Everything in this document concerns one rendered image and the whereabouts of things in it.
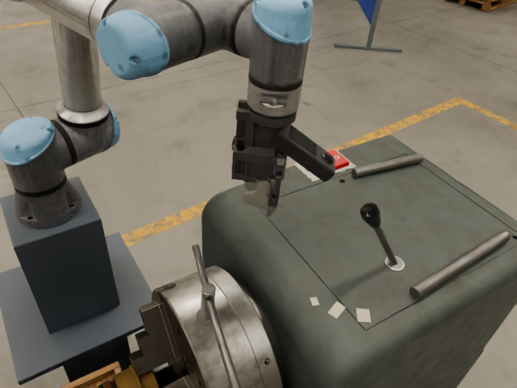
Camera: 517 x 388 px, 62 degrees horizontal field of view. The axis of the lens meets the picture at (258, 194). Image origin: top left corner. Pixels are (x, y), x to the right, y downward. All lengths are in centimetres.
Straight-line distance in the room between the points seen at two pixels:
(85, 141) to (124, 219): 170
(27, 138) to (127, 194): 194
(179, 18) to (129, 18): 6
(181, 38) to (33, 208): 69
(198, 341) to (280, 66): 44
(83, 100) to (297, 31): 62
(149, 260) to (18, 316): 117
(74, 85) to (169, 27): 52
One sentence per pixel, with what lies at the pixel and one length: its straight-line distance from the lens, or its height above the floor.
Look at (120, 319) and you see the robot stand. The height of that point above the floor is 75.
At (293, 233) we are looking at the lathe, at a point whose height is 126.
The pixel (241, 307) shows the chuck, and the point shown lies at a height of 124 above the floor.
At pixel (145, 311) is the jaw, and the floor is 120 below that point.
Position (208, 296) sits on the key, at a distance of 68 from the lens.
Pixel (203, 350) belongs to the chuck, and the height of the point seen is 122.
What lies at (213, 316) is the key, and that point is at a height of 130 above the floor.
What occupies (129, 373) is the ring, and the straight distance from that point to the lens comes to 85.
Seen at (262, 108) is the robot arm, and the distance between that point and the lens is 60.
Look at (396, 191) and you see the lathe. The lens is 104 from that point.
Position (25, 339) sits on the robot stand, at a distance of 141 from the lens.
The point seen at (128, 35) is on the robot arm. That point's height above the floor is 168.
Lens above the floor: 186
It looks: 39 degrees down
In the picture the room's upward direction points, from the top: 5 degrees clockwise
